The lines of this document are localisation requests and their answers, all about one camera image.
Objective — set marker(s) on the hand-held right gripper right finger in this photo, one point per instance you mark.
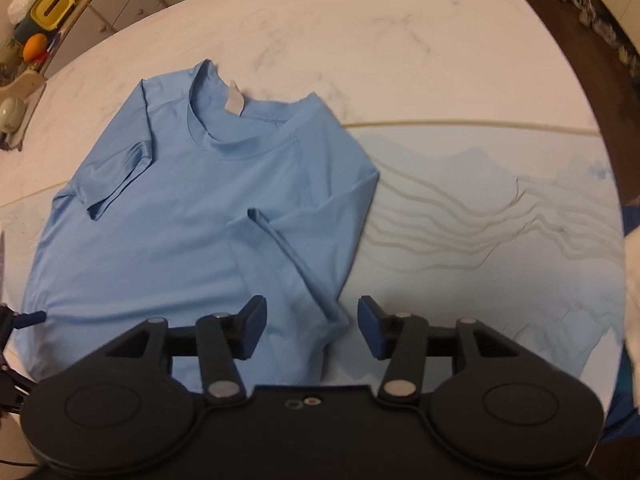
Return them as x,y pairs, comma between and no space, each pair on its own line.
369,327

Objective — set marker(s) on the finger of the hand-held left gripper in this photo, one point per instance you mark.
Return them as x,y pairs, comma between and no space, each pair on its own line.
15,385
30,319

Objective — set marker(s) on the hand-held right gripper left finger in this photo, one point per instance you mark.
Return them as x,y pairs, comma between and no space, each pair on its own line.
254,327

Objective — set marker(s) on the light blue t-shirt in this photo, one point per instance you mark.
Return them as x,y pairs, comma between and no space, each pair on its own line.
190,230

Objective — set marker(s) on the beige tray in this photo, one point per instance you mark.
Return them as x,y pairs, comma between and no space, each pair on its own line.
27,87

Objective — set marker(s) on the blue cloth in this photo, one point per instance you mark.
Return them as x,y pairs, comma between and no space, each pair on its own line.
625,395

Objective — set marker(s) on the orange fruit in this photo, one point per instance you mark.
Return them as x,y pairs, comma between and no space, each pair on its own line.
35,46

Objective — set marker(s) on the dark green cup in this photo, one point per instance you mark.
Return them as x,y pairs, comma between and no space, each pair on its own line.
22,30

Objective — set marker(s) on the yellow box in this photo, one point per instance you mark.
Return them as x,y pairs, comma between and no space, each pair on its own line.
51,4

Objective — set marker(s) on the clear plastic bag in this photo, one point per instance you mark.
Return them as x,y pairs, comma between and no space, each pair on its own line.
20,2

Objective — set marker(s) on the clutter on floor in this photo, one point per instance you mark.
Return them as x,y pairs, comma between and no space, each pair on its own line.
595,15

